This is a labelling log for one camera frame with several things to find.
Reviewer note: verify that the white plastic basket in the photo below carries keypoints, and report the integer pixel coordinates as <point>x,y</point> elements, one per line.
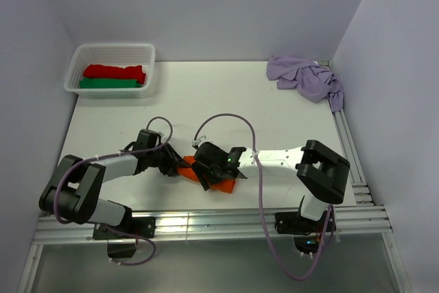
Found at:
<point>111,54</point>

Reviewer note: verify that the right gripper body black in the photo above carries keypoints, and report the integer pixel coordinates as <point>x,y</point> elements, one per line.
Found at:
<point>213,173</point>

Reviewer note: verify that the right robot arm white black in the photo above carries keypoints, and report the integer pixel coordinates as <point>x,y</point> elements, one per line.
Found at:
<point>321,170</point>

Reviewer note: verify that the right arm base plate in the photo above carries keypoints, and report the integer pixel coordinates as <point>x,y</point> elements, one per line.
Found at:
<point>292,223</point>

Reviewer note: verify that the red rolled t shirt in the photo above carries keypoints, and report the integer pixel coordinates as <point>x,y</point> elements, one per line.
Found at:
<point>123,73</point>

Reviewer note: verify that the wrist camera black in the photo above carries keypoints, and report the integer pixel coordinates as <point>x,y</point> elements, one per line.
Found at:
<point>213,157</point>
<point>146,139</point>

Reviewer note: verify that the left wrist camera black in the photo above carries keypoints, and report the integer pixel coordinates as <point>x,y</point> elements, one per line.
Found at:
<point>146,139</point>

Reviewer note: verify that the lilac t shirt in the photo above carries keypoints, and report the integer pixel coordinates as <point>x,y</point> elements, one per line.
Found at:
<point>312,81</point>

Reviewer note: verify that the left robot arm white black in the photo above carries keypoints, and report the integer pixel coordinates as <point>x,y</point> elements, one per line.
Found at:
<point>72,192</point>

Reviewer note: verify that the aluminium rail frame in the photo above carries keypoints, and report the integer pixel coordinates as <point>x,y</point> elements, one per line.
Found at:
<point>189,92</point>

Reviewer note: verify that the green rolled t shirt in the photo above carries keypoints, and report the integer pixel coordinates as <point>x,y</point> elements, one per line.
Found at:
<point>108,83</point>

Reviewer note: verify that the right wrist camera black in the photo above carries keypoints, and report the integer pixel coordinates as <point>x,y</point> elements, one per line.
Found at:
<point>213,157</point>

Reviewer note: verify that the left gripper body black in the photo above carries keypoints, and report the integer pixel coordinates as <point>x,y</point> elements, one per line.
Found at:
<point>164,159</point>

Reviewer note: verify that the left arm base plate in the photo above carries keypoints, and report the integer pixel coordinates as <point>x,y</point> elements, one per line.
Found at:
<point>145,228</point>

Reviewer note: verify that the orange t shirt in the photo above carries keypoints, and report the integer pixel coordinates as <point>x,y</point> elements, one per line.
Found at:
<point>226,185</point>

